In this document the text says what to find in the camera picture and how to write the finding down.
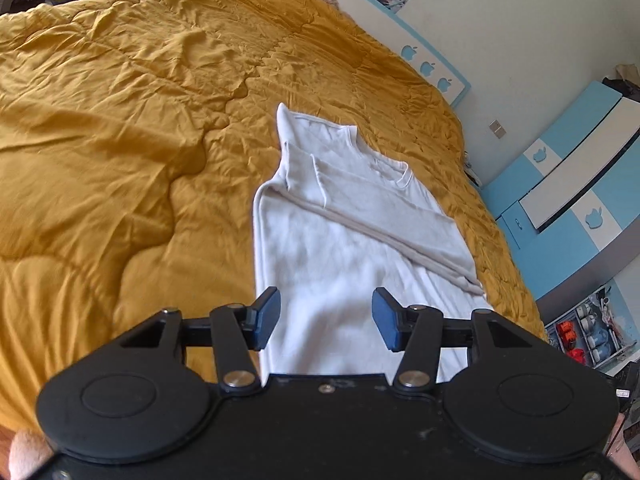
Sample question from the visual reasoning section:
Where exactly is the yellow quilt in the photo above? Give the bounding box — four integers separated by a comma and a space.
0, 0, 549, 431

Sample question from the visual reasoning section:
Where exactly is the blue and white wardrobe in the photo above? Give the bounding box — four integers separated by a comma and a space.
482, 80, 640, 302

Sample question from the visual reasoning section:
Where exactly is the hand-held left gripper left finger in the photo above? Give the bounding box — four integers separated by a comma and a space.
102, 286, 282, 392

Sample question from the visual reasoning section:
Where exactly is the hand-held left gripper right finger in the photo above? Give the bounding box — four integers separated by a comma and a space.
371, 286, 551, 395

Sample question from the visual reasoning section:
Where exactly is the pink fuzzy cloth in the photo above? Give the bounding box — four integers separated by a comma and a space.
0, 427, 56, 480

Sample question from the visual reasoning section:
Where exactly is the plain white long-sleeve sweater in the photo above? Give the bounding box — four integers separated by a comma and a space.
252, 102, 496, 376

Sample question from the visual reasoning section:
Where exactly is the white and blue headboard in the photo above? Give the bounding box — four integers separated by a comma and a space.
270, 0, 472, 107

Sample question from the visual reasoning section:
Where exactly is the cluttered blue cubby shelf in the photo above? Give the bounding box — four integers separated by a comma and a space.
544, 285, 632, 372

